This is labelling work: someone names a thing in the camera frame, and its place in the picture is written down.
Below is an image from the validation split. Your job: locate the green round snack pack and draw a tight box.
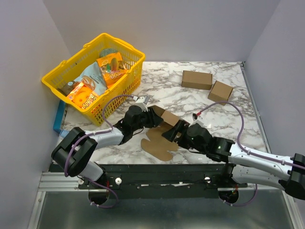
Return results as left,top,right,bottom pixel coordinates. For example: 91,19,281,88
99,48,118,58

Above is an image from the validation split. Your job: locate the large folded cardboard box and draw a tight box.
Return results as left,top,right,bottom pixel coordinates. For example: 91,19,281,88
181,70,213,90

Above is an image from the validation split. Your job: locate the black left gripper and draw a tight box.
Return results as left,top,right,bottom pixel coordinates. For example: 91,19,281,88
132,107,164,132

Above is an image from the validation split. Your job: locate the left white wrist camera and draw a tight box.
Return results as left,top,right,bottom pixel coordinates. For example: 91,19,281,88
135,95,150,112

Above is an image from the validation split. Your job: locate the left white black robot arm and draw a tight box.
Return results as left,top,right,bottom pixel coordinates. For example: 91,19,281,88
51,105,163,188

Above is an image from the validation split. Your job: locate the yellow plastic shopping basket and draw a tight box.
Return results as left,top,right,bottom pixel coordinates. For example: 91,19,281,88
41,33,145,126

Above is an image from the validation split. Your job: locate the purple cable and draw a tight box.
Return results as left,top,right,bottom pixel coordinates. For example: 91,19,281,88
197,101,305,207
63,94,136,208

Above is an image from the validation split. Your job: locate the aluminium extrusion frame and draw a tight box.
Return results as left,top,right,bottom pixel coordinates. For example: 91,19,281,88
38,172,280,192

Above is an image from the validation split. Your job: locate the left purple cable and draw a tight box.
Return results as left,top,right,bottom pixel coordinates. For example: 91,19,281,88
63,94,136,208

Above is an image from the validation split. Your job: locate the small folded cardboard box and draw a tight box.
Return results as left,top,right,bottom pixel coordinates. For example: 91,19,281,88
208,81,233,105

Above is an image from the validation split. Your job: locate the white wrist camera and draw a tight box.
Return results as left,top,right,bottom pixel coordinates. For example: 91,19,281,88
191,113,204,127
135,95,150,112

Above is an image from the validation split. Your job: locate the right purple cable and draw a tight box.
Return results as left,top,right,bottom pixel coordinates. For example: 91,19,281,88
197,101,305,207

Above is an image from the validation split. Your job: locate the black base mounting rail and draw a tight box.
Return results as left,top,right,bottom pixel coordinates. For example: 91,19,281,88
49,164,251,200

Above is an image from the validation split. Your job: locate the light blue bread bag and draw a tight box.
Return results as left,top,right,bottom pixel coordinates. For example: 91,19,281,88
72,62,107,95

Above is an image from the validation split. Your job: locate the blue flat box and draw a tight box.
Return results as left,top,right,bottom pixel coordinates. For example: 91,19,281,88
53,100,66,134

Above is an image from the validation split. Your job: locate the orange apple snack bag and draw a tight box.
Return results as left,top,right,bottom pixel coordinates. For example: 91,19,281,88
67,82,99,110

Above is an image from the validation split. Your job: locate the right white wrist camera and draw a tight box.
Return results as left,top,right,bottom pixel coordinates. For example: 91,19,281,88
191,113,204,127

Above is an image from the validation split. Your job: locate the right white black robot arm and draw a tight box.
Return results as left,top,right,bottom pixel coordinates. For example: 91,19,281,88
162,120,305,200

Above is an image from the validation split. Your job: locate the orange mango snack bag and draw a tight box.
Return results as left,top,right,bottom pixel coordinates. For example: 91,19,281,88
96,52,127,89

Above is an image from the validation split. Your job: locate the light blue small carton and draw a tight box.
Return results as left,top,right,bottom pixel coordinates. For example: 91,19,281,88
59,130,70,138

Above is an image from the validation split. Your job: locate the brown cardboard box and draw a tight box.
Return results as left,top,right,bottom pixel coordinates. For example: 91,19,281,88
141,105,180,161

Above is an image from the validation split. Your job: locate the dark brown snack pack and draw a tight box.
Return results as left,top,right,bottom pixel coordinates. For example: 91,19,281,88
57,84,73,96

